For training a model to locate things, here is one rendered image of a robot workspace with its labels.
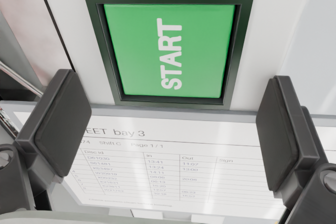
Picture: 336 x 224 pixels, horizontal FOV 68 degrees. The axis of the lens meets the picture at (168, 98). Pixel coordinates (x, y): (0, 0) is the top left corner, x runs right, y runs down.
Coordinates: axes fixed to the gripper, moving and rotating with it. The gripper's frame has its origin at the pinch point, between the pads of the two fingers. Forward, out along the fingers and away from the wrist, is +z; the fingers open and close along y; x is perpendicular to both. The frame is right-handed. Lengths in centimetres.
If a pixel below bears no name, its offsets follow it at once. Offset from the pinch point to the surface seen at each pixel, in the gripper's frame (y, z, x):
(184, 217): 0.8, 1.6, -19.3
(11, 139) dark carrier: -19.4, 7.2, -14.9
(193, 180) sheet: 1.4, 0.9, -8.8
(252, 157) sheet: 4.8, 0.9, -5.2
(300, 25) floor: 49, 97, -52
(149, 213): -2.7, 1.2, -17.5
